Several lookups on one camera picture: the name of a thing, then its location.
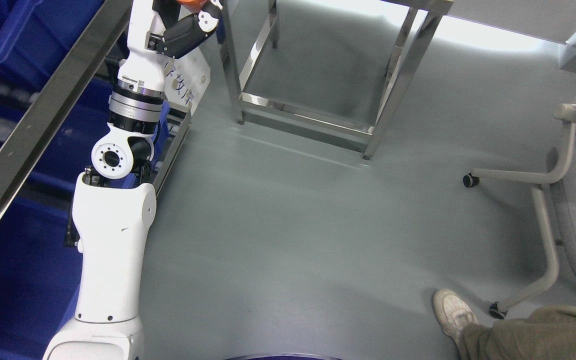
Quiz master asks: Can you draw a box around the white sneaker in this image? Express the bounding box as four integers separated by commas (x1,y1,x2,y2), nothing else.
432,288,480,347

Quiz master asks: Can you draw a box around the white paper label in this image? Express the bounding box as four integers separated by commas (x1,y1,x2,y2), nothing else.
164,48,211,115

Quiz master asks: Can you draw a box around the khaki trouser leg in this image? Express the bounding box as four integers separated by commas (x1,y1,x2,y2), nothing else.
455,305,576,360

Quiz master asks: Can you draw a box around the blue bin lower left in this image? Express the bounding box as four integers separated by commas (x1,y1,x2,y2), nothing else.
0,79,113,192

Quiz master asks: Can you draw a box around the blue bin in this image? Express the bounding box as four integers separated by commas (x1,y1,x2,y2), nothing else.
0,79,113,192
0,0,103,87

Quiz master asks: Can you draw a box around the blue bin top left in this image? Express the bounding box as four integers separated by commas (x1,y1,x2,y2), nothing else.
0,0,103,87

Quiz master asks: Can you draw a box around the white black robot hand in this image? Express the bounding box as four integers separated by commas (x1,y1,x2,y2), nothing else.
118,0,223,95

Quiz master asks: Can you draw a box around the metal table frame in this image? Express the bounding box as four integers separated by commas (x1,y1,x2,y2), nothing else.
217,0,454,160

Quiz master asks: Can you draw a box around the orange capacitor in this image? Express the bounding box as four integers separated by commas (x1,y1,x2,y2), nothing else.
176,0,208,12

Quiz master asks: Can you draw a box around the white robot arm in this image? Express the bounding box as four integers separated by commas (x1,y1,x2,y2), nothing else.
43,70,165,360

